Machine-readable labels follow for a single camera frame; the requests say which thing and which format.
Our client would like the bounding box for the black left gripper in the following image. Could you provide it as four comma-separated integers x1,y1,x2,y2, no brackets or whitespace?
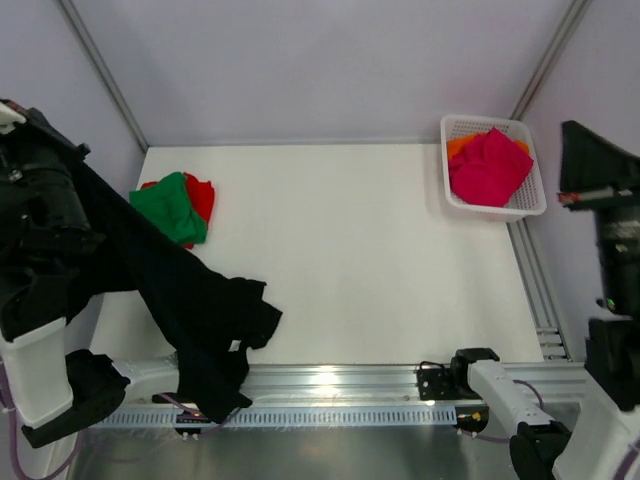
0,92,100,242

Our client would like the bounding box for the black t shirt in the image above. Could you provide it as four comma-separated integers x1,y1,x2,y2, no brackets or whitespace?
64,159,284,425

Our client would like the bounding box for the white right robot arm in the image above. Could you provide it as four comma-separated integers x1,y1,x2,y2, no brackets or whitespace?
447,120,639,479

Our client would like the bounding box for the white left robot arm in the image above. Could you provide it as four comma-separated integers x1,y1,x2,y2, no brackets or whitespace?
1,99,210,448

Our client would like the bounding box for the white plastic basket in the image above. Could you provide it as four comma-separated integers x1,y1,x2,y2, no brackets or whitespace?
440,114,547,222

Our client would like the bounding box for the pink t shirt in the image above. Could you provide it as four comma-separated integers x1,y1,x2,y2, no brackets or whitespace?
447,128,534,208

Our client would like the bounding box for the green t shirt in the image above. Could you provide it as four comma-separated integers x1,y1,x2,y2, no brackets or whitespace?
128,171,209,246

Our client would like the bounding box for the orange t shirt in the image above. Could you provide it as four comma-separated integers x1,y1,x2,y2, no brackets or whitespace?
447,133,530,160

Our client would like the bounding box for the red t shirt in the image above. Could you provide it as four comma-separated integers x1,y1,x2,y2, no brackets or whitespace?
139,172,218,250

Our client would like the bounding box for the right rear frame post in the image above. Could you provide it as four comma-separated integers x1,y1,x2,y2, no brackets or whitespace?
510,0,593,121

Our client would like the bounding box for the frame post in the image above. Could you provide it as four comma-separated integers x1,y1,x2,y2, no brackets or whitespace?
510,0,593,121
54,0,150,154

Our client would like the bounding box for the left rear frame post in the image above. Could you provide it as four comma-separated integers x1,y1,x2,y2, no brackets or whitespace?
54,0,150,154

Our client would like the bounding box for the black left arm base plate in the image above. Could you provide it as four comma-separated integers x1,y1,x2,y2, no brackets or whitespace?
151,393,195,406

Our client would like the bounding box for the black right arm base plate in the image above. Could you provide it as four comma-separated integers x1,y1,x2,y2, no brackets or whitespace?
415,361,480,401

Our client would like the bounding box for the aluminium front rail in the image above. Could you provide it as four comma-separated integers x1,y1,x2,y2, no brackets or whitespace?
119,363,594,409

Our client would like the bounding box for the grey slotted cable duct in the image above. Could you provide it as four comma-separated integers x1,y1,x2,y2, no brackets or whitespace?
97,405,458,429

